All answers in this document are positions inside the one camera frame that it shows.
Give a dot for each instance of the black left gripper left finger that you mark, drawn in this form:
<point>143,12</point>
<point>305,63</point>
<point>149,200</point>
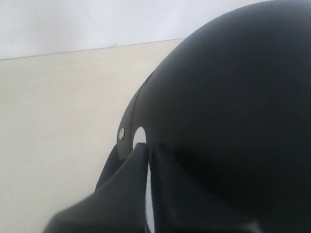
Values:
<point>118,206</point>

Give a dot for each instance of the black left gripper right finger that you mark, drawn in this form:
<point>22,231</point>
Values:
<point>182,205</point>

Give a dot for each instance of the black helmet with tinted visor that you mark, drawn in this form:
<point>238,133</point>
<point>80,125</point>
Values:
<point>232,103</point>

